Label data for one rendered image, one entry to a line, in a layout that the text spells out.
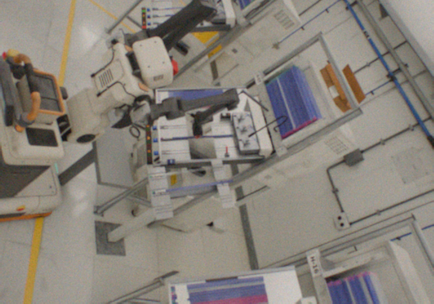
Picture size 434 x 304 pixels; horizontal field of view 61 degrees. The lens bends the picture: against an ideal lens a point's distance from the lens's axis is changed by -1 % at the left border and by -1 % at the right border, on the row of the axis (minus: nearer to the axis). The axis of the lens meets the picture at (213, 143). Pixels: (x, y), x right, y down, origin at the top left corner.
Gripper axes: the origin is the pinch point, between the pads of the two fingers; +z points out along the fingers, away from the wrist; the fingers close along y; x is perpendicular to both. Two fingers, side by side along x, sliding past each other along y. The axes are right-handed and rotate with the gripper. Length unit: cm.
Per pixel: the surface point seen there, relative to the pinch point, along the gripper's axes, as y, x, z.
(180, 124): 12.3, 10.6, 0.6
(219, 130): 6.0, -16.6, 0.9
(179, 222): -21, 13, 90
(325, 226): -22, -129, 123
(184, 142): -4.0, 9.2, 0.8
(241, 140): -9.1, -29.5, -5.4
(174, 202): -44.9, 18.9, 9.2
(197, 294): -106, 11, 0
